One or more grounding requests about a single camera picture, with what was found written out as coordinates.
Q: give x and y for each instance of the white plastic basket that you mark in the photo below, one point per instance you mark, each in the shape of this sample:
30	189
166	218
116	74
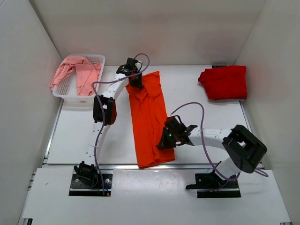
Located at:
67	89

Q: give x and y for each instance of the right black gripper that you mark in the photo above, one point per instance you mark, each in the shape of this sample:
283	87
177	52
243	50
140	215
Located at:
163	144

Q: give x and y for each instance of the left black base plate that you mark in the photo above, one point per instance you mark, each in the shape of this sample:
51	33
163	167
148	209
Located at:
81	187

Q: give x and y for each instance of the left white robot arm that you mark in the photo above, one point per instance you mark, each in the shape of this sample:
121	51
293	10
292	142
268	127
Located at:
104	115

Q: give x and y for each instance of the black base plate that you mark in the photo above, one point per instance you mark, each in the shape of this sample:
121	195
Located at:
210	185
81	187

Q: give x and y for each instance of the orange t shirt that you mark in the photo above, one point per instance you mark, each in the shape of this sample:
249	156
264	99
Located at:
148	115

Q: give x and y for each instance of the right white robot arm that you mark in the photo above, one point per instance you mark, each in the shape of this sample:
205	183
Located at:
244	149

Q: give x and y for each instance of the pink t shirt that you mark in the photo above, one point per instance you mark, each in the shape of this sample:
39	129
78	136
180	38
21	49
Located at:
86	73

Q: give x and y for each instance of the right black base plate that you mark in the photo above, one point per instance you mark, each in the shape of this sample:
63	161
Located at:
210	185

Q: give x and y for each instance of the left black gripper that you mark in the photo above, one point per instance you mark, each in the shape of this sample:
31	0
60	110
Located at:
139	83

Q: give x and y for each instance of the red folded t shirt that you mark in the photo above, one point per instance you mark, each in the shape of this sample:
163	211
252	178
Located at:
224	83

